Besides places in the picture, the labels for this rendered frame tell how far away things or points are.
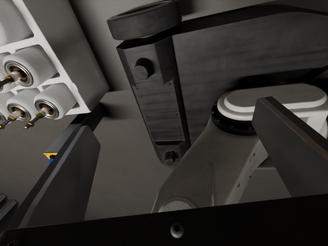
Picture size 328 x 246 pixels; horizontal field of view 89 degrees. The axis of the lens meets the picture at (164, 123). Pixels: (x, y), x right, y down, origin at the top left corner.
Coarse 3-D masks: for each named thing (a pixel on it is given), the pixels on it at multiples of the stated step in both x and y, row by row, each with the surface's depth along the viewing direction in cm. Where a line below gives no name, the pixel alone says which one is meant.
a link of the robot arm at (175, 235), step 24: (144, 216) 4; (168, 216) 4; (192, 216) 4; (216, 216) 4; (240, 216) 4; (264, 216) 4; (288, 216) 4; (312, 216) 3; (0, 240) 4; (24, 240) 4; (48, 240) 4; (72, 240) 4; (96, 240) 4; (120, 240) 4; (144, 240) 4; (168, 240) 4; (192, 240) 3; (216, 240) 3; (240, 240) 3; (264, 240) 3; (288, 240) 3; (312, 240) 3
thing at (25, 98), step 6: (24, 90) 57; (30, 90) 58; (36, 90) 59; (18, 96) 55; (24, 96) 55; (30, 96) 56; (6, 102) 55; (12, 102) 54; (18, 102) 53; (24, 102) 54; (30, 102) 55; (30, 108) 55; (30, 120) 58
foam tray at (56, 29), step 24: (24, 0) 41; (48, 0) 47; (48, 24) 47; (72, 24) 55; (0, 48) 49; (24, 48) 52; (48, 48) 47; (72, 48) 55; (72, 72) 54; (96, 72) 66; (96, 96) 65
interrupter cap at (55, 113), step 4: (40, 100) 50; (44, 100) 50; (36, 104) 52; (40, 104) 52; (44, 104) 52; (48, 104) 51; (52, 104) 51; (36, 108) 53; (40, 108) 53; (52, 108) 52; (56, 108) 52; (52, 112) 54; (56, 112) 53; (48, 116) 55; (52, 116) 54; (56, 116) 54
